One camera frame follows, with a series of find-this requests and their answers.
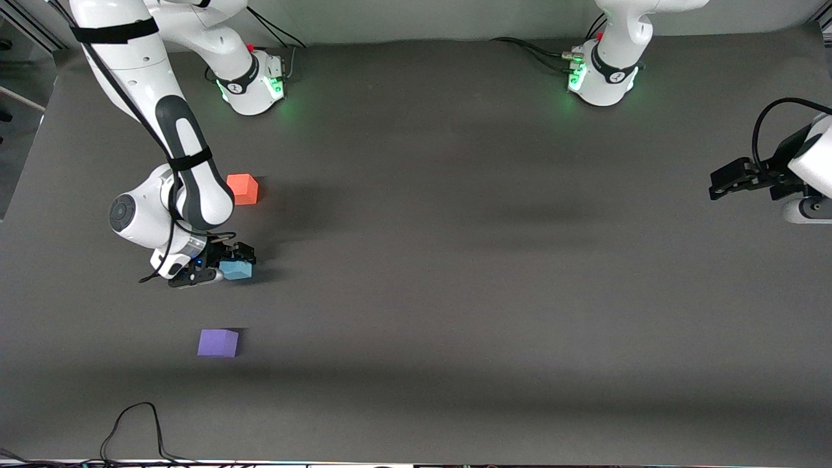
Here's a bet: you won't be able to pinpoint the purple foam block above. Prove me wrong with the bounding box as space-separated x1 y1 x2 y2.
197 329 240 359

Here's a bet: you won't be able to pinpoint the light blue foam block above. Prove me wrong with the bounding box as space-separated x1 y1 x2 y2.
219 259 255 281

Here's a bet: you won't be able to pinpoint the black left base cables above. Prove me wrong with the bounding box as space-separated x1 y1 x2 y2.
491 37 582 73

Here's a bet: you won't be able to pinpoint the orange foam block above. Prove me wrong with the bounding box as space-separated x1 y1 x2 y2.
226 174 259 206

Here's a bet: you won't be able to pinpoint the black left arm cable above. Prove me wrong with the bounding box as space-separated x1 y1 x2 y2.
751 97 832 171

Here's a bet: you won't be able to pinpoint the black base cables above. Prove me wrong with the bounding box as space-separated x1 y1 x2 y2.
247 6 307 50
491 37 582 73

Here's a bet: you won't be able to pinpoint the black table edge cable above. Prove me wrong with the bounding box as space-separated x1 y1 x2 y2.
0 447 98 467

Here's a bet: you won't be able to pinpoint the white thin bar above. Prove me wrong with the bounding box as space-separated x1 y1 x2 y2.
0 86 48 112

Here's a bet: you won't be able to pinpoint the black right base cables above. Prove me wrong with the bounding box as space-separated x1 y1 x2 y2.
247 6 307 50

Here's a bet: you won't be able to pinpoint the black looped table cable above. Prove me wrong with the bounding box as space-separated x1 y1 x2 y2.
100 402 196 466

